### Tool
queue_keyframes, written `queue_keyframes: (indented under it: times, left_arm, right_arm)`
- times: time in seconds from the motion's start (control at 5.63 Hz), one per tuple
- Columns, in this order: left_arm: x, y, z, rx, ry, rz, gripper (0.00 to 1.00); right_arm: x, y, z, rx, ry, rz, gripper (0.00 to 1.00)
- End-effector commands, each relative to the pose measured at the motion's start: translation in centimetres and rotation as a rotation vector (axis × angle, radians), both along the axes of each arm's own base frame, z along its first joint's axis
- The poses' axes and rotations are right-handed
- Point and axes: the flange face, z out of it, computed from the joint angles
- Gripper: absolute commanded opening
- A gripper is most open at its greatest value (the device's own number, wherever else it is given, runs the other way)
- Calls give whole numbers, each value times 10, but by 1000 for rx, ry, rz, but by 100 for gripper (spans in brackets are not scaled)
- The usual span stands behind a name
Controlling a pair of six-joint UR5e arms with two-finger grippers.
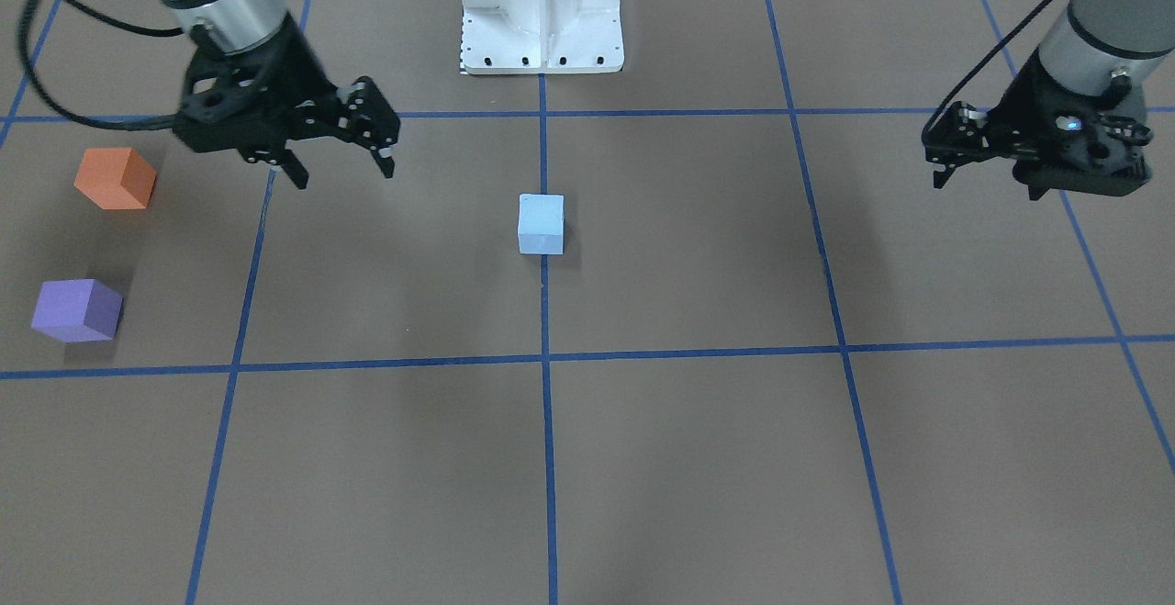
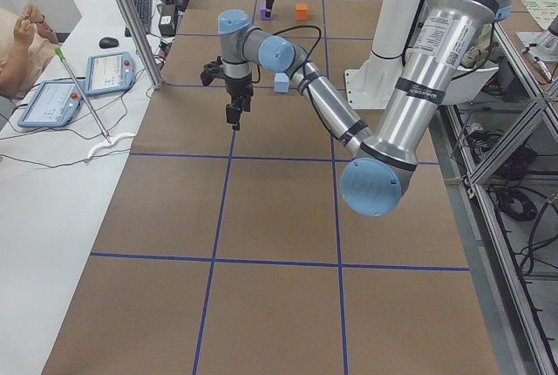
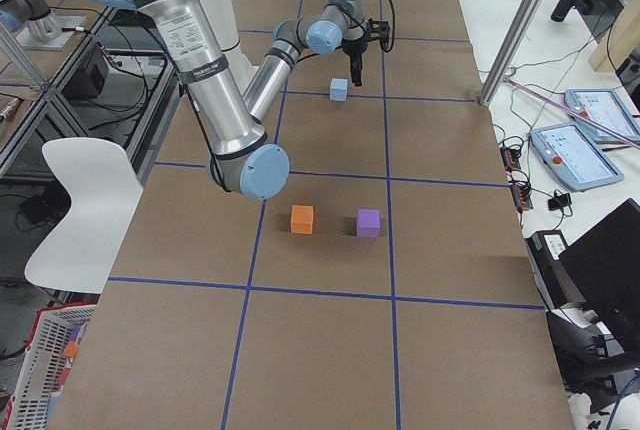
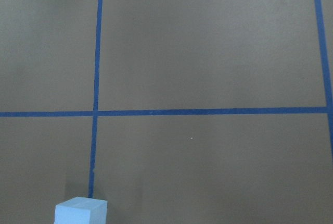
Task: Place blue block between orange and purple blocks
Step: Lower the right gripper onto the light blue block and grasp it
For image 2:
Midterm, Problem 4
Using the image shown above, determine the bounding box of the orange foam block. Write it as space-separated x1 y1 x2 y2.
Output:
295 3 308 22

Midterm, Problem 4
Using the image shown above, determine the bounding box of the purple foam block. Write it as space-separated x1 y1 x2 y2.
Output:
260 4 272 21

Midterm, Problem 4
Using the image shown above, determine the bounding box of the light blue foam block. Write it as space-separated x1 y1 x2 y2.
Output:
274 72 289 93

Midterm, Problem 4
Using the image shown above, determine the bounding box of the seated person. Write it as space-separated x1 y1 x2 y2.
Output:
1 3 60 99

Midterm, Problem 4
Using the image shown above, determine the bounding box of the teach pendant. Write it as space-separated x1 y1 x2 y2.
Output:
17 80 81 128
85 51 135 96

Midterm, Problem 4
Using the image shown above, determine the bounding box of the far teach pendant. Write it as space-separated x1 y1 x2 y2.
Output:
85 51 135 96

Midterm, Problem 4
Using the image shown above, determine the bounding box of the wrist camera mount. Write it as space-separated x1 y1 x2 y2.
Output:
200 56 225 86

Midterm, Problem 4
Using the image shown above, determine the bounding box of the white pedestal column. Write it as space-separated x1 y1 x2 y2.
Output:
345 0 504 109

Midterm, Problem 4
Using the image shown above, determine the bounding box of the green tipped metal rod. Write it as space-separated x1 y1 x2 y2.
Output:
55 46 110 141

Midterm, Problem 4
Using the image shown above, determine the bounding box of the black computer mouse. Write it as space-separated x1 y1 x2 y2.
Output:
99 37 119 49

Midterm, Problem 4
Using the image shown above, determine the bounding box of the black keyboard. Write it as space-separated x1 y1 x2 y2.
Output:
132 0 153 34

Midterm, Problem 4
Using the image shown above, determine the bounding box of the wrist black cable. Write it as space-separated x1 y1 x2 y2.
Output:
252 24 329 101

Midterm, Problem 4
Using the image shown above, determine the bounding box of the aluminium frame post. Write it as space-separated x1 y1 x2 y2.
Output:
115 0 163 90

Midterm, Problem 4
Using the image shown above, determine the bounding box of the near teach pendant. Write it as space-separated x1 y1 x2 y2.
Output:
17 80 81 128

